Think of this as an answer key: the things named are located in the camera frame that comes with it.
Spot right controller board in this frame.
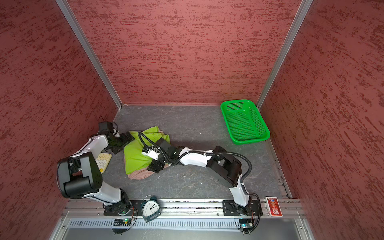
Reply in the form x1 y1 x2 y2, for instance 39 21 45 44
239 219 255 235

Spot right aluminium corner post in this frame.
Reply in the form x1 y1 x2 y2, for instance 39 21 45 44
256 0 313 109

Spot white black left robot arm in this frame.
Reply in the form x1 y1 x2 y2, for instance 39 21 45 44
57 133 134 216

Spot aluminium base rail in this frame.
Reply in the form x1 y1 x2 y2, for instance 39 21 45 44
60 199 307 219

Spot aluminium corner post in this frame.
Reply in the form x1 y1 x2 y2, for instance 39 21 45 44
56 0 123 110
256 0 313 109

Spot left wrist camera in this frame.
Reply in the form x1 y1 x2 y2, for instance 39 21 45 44
98 122 119 136

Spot beige calculator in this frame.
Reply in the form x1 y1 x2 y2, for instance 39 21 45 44
96 153 113 174

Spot controller board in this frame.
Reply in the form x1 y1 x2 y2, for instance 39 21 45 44
112 219 132 235
239 219 255 235

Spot teal alarm clock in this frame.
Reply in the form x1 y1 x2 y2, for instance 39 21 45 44
141 195 162 223

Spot pink shorts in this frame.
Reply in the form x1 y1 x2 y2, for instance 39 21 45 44
127 130 172 181

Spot left controller board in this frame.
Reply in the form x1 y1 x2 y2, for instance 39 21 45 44
112 219 132 235

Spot black corrugated cable conduit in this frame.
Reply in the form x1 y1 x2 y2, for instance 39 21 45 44
137 131 253 184

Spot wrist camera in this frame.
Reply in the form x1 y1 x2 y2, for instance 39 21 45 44
142 146 161 161
98 122 119 136

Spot green plastic basket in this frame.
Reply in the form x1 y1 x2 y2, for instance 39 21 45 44
221 100 270 145

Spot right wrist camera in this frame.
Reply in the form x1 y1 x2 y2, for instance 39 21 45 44
142 146 161 161

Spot left aluminium corner post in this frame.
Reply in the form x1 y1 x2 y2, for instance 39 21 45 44
56 0 123 110

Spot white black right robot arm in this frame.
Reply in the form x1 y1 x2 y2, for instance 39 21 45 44
142 139 252 216

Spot lime green shorts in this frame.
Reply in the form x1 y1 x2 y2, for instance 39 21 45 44
123 125 171 176

